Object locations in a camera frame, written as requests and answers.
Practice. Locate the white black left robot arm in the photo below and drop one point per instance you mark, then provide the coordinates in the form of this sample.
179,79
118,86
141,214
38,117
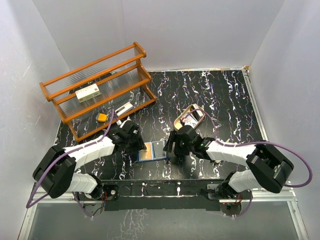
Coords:
56,173

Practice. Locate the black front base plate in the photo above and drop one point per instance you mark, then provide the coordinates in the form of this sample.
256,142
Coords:
171,194

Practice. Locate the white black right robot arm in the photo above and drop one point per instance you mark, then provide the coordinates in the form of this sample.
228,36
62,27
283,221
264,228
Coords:
266,166

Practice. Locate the orange yellow small object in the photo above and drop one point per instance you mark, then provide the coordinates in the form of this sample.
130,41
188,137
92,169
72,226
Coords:
101,118

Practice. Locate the white black small device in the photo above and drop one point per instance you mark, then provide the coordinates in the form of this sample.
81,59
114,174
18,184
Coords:
124,109

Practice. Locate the black credit card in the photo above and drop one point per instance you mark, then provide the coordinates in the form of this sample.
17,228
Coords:
158,152

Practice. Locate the white red small box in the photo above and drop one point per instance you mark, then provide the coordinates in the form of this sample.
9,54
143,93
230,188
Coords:
87,93

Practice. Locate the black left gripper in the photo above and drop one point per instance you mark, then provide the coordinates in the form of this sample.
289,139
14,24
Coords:
139,145

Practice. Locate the orange wooden shelf rack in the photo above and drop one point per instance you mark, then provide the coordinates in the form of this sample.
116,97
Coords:
120,77

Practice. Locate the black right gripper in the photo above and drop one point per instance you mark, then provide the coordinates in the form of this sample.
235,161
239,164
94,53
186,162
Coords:
175,137

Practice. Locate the blue leather card holder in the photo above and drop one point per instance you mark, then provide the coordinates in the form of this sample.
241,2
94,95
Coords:
153,156

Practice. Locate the stack of credit cards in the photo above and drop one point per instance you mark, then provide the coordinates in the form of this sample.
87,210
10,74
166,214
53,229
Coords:
191,119

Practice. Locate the beige oval card tray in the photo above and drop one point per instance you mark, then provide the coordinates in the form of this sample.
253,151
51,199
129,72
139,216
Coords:
177,125

